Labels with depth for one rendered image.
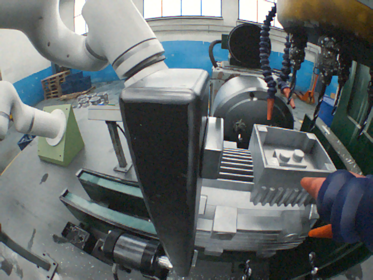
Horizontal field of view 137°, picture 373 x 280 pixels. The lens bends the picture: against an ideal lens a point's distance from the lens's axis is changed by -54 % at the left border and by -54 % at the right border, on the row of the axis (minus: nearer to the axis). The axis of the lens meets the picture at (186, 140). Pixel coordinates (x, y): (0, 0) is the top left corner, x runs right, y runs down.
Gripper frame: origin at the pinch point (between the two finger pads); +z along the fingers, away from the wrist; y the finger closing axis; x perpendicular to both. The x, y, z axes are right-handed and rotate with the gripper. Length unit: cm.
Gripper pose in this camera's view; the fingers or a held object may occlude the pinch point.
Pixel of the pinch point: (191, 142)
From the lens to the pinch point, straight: 29.6
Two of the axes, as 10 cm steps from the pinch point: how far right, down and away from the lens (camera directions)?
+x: 8.5, -3.2, -4.2
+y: -1.9, 5.5, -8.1
